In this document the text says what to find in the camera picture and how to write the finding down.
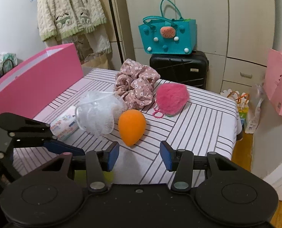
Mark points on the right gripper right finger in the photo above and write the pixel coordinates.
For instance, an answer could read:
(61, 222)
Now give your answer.
(180, 162)

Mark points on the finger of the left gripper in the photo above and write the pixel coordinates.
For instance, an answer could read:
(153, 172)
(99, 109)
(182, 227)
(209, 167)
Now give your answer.
(58, 147)

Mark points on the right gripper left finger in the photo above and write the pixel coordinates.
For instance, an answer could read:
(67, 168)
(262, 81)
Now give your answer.
(98, 162)

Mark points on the wet wipes pack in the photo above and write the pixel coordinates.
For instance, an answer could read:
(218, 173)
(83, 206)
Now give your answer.
(65, 124)

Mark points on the pink fluffy pompom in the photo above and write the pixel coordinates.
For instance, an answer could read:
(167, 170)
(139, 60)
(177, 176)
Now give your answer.
(171, 98)

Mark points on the pink floral scrunchie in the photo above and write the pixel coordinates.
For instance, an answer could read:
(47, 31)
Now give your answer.
(135, 83)

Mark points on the pink cardboard box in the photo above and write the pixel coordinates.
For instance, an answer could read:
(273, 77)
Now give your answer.
(33, 84)

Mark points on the striped white tablecloth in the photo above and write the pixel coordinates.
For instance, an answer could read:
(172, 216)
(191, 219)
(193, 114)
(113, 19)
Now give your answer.
(208, 122)

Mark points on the white mesh bath puff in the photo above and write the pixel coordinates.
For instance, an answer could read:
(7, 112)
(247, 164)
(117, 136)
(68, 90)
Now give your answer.
(97, 112)

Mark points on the orange makeup sponge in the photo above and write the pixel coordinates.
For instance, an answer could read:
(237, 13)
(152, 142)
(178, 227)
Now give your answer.
(131, 126)

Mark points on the woven red handbag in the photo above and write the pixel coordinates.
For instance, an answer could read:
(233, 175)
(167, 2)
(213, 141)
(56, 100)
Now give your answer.
(7, 62)

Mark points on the colourful gift bag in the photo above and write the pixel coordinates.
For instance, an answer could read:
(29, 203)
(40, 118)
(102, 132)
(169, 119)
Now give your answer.
(241, 99)

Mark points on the black suitcase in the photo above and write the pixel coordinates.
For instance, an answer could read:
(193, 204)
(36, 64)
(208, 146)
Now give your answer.
(191, 70)

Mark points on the pink paper bag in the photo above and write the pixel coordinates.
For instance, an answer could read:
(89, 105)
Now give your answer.
(273, 80)

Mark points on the teal felt tote bag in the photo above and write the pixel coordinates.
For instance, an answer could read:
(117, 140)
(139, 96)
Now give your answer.
(161, 35)

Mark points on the cream knitted cardigan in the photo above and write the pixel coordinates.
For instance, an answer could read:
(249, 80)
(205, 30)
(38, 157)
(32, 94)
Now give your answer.
(73, 21)

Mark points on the cream wardrobe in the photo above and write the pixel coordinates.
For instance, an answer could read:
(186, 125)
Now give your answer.
(235, 35)

